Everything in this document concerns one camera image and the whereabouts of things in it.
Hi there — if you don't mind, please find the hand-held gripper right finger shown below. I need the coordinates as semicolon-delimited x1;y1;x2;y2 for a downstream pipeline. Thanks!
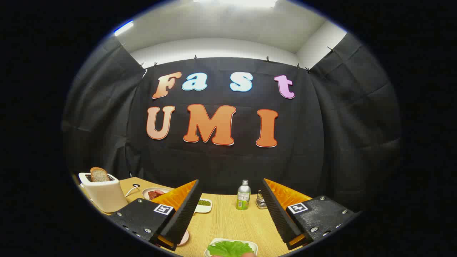
262;178;356;250

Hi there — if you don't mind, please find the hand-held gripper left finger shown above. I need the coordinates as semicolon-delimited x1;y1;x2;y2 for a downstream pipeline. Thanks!
109;180;202;251

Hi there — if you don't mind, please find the green lettuce leaf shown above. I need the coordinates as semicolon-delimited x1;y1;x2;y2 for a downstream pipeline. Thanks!
208;240;255;257

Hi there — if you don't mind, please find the round-topped bread slice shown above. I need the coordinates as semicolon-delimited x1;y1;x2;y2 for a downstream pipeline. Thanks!
90;167;110;182

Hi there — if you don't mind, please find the white divided dish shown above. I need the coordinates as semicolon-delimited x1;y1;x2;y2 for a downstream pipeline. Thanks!
194;198;213;214

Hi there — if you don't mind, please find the green label drink bottle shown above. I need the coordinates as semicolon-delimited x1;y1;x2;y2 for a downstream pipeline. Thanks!
236;180;251;210

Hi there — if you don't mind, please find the white plate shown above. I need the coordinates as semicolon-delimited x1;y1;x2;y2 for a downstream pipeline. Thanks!
204;238;258;257

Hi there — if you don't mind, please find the round beige plate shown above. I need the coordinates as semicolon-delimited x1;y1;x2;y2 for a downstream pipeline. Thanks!
142;187;172;201

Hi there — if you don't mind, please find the black backdrop cloth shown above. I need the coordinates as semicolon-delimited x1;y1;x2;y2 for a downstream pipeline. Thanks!
61;34;402;215

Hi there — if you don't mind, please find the white toaster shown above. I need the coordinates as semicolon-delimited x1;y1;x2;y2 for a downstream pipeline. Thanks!
78;172;129;213

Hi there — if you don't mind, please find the ceiling light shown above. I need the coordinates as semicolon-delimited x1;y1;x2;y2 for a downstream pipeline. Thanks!
193;0;279;8

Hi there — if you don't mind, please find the metal wire utensil holder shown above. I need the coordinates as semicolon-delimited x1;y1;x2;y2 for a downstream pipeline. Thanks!
256;189;268;209

